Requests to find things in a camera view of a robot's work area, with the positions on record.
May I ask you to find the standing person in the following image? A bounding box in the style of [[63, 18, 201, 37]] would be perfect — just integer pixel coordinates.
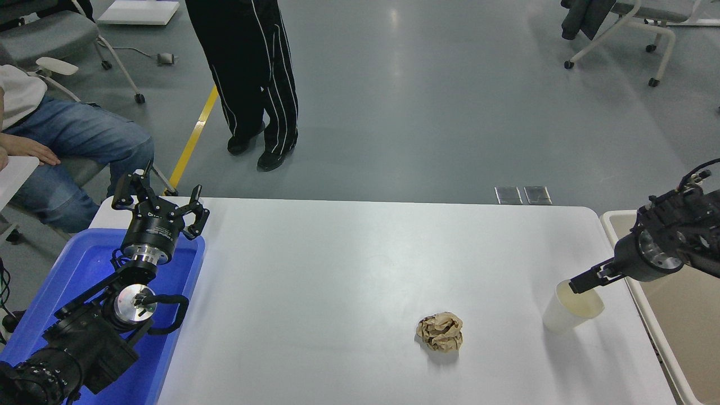
[[184, 0, 299, 172]]

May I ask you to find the large pale plastic bin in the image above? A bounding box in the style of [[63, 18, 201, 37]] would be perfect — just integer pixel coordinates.
[[600, 209, 720, 405]]

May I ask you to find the crumpled tan paper ball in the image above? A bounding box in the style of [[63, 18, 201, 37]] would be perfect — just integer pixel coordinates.
[[416, 312, 464, 353]]

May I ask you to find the seated person's right hand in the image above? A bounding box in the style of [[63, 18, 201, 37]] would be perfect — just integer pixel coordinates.
[[3, 134, 61, 166]]

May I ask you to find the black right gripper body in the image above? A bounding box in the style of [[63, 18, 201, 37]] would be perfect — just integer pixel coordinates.
[[613, 236, 684, 282]]

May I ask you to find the blue plastic tray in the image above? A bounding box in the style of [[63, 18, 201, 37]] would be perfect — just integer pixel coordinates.
[[0, 228, 206, 405]]

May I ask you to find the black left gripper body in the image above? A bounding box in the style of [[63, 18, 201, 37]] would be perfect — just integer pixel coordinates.
[[121, 209, 186, 258]]

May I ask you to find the white paper cup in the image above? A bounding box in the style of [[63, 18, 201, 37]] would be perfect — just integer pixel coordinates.
[[542, 280, 605, 334]]

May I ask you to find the small white side table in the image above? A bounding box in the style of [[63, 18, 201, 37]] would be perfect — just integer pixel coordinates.
[[0, 155, 40, 211]]

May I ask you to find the dark jacket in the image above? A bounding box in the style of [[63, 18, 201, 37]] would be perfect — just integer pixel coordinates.
[[561, 0, 618, 41]]

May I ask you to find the grey floor adapter with cable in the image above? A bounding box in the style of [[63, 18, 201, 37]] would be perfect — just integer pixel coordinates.
[[114, 46, 177, 66]]

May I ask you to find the seated person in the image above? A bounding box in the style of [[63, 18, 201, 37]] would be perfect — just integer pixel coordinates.
[[0, 64, 155, 234]]

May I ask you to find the white-framed wheeled chair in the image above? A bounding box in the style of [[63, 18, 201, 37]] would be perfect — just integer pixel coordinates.
[[564, 0, 704, 87]]

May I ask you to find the white flat floor platform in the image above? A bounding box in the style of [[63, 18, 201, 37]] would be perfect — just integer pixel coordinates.
[[98, 0, 181, 26]]

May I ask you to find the empty grey office chair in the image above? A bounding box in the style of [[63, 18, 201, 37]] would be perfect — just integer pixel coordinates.
[[0, 0, 146, 105]]

